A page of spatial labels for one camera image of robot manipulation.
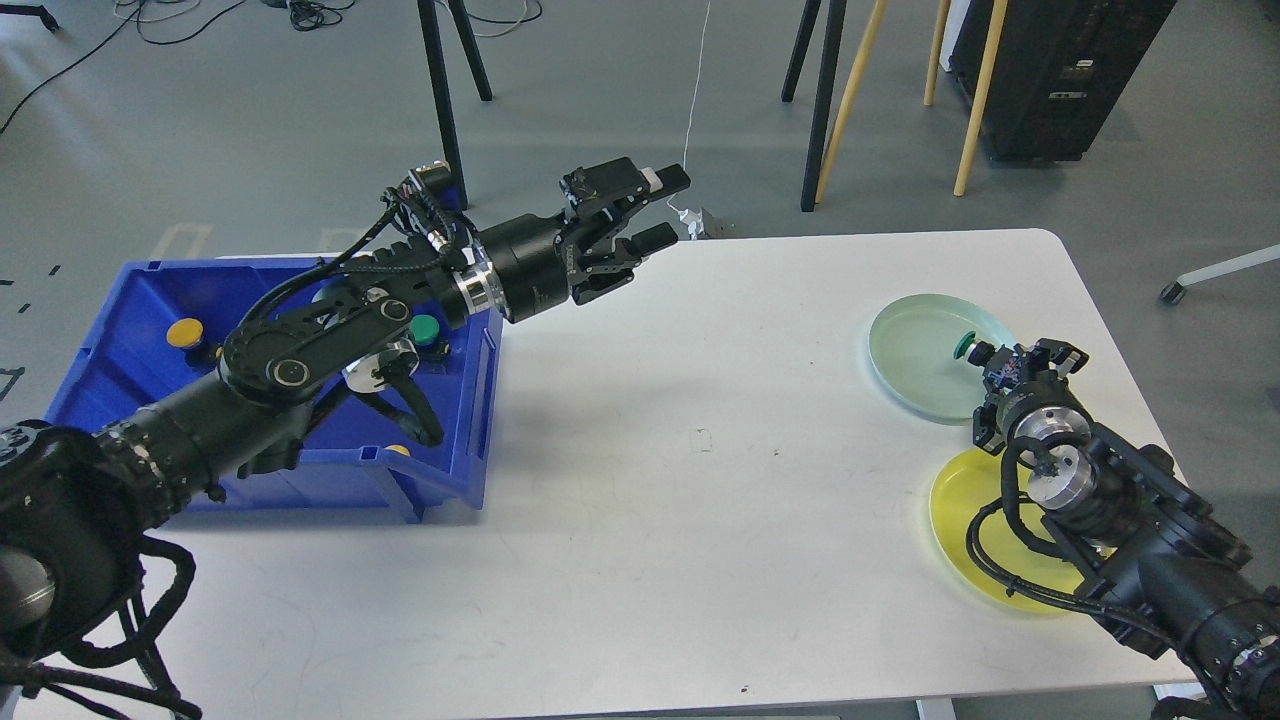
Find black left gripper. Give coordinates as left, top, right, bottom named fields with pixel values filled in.
left=454, top=158, right=691, bottom=323

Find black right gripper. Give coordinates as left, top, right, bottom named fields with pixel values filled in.
left=972, top=338, right=1091, bottom=456

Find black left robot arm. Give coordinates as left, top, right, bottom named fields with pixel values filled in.
left=3, top=158, right=691, bottom=719

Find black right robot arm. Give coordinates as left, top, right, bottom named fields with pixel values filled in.
left=954, top=333, right=1279, bottom=719

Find yellow plate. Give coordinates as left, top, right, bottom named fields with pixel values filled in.
left=928, top=448, right=1082, bottom=615

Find light green plate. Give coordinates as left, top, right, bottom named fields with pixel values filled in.
left=867, top=293, right=1015, bottom=425

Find yellow push button back left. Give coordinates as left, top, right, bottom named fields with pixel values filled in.
left=165, top=316, right=219, bottom=363

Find white power plug adapter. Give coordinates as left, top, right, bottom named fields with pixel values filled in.
left=677, top=208, right=735, bottom=241

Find white chair base leg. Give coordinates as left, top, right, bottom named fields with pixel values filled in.
left=1158, top=243, right=1279, bottom=306

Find black tripod right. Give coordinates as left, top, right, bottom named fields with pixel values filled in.
left=780, top=1, right=849, bottom=213

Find black tripod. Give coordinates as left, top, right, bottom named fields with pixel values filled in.
left=416, top=1, right=494, bottom=210
left=780, top=1, right=849, bottom=213

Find black tripod left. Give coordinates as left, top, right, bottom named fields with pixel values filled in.
left=416, top=1, right=494, bottom=210

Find black cabinet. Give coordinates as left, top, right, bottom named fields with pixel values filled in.
left=980, top=1, right=1175, bottom=164

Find wooden easel legs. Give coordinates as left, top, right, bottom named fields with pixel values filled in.
left=814, top=0, right=1011, bottom=205

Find blue plastic bin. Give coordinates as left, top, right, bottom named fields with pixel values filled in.
left=45, top=256, right=503, bottom=523

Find white power cable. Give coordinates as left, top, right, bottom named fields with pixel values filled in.
left=667, top=0, right=716, bottom=213

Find black floor cables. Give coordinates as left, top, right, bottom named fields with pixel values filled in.
left=0, top=0, right=547, bottom=136

